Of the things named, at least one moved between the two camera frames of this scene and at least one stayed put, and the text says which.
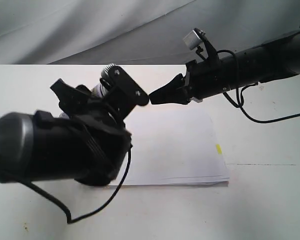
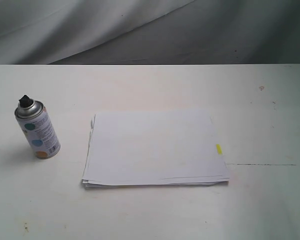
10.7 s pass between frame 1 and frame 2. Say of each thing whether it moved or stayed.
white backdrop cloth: stayed
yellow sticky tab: stayed
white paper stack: stayed
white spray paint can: moved
